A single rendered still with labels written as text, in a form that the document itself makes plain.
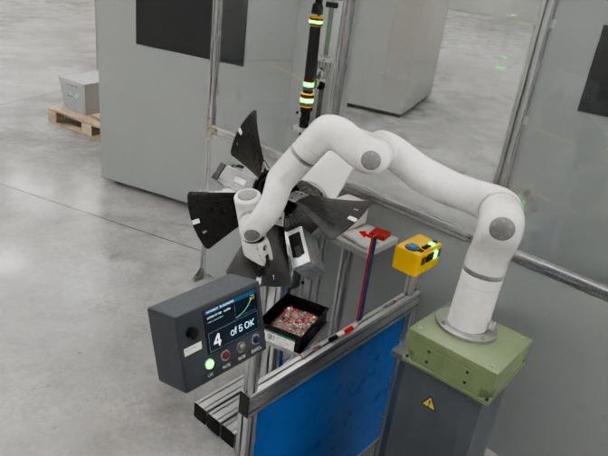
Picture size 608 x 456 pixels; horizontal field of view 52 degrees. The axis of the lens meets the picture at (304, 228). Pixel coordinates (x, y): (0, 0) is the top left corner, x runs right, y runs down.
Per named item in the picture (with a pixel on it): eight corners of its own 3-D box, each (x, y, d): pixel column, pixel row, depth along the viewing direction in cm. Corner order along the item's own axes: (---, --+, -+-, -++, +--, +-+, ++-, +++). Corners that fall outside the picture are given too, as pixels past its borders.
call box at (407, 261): (413, 257, 237) (419, 232, 232) (436, 268, 231) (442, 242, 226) (390, 270, 225) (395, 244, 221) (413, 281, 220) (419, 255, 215)
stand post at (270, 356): (258, 413, 289) (276, 240, 249) (271, 422, 284) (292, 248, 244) (251, 417, 286) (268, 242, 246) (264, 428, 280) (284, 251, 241)
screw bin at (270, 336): (284, 308, 223) (286, 291, 220) (327, 324, 218) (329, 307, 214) (254, 338, 205) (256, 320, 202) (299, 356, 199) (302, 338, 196)
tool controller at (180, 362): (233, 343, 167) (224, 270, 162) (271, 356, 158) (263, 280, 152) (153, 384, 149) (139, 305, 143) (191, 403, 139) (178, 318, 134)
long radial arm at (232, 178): (289, 200, 247) (276, 187, 237) (280, 215, 246) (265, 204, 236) (240, 176, 263) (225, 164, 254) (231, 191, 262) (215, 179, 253)
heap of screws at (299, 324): (285, 311, 221) (287, 301, 220) (321, 324, 216) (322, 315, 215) (260, 337, 206) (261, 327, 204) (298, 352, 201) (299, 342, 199)
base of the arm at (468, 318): (503, 325, 191) (521, 272, 184) (490, 352, 175) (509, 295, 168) (444, 303, 198) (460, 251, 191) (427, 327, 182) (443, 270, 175)
